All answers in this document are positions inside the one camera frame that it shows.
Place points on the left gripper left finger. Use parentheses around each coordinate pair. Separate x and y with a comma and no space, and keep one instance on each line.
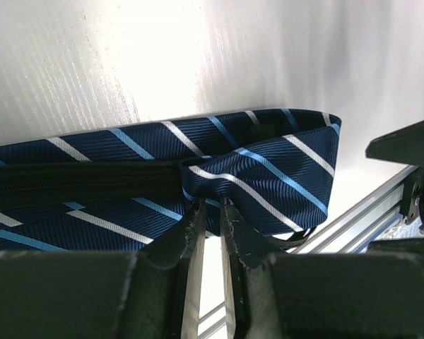
(151,293)

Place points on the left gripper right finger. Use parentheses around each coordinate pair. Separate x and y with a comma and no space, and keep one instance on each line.
(273,294)

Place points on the navy blue striped tie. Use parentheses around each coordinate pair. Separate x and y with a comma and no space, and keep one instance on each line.
(119,189)

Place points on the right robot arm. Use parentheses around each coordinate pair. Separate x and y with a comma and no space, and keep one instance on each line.
(405,146)

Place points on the aluminium front rail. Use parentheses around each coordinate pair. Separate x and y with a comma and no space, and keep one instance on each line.
(364,203)

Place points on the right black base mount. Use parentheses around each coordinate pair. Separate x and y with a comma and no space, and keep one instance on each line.
(412,202)

